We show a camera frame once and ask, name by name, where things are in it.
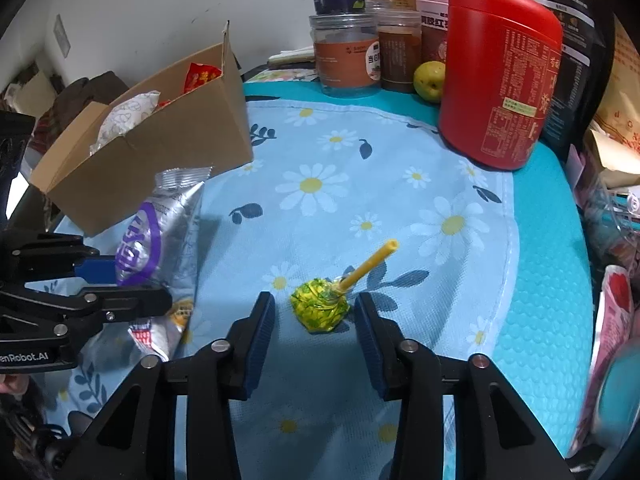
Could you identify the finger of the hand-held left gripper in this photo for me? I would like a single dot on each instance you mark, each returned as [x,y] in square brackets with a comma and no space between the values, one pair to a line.
[125,302]
[97,269]

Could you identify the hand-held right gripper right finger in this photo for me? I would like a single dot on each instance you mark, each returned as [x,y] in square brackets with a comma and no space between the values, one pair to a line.
[372,345]

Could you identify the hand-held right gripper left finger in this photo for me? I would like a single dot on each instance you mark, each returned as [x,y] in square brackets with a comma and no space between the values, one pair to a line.
[257,340]

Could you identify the yellow green lollipop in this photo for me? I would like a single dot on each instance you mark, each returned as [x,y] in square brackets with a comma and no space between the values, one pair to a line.
[320,307]

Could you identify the silver purple snack packet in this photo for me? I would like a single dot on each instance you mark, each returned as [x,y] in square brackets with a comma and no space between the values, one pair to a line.
[170,230]

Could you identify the white patterned pastry packet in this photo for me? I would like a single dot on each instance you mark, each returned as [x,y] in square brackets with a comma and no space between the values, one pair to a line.
[125,115]

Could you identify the cardboard box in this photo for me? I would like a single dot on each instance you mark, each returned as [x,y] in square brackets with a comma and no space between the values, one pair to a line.
[190,140]

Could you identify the red gold snack packet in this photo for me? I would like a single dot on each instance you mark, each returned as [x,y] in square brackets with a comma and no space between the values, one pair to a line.
[200,77]

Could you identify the blue floral tablecloth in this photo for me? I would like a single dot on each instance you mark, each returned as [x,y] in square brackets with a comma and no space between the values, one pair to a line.
[400,200]

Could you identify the dark brown cloth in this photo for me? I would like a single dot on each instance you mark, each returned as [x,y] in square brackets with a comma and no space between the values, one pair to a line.
[90,97]

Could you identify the pink snack bag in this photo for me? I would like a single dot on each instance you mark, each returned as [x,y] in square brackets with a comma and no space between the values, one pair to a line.
[610,340]

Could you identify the green pear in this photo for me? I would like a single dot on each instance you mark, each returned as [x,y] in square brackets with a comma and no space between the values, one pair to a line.
[430,81]

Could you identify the notebook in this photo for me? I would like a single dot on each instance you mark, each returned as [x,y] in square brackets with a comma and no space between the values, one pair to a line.
[292,56]

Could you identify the orange label clear jar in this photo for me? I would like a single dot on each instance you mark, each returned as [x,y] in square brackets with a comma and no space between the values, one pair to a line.
[345,55]

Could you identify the brown spice jar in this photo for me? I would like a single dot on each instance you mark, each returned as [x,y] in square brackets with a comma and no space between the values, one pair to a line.
[400,50]

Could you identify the red canister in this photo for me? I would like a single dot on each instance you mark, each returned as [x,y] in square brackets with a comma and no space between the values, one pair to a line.
[500,75]

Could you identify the pink canister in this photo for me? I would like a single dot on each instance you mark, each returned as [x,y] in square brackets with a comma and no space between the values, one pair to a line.
[432,20]

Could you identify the brown paper bag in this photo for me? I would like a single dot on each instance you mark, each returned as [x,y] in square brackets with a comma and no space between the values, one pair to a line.
[620,100]

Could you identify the large black pouch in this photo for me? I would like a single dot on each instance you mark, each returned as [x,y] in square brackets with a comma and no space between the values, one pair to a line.
[575,50]

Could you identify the wall switch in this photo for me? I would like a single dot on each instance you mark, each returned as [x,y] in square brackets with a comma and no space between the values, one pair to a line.
[61,35]

